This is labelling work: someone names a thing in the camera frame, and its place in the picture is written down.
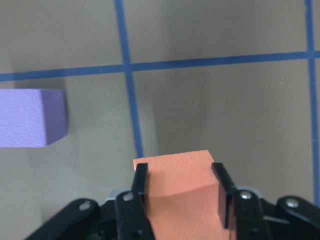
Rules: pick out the purple foam block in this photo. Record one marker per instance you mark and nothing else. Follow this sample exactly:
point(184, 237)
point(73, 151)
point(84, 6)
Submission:
point(32, 118)

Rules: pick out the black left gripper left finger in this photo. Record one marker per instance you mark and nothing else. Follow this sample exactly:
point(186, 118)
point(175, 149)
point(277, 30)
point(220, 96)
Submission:
point(122, 217)

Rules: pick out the brown paper mat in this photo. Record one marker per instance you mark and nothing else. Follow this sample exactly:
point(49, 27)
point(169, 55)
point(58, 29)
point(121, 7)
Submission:
point(239, 78)

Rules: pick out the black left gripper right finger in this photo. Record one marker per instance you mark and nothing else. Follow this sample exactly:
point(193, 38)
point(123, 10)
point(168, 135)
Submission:
point(248, 216)

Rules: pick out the orange foam block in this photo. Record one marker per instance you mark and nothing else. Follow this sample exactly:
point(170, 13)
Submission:
point(182, 197)

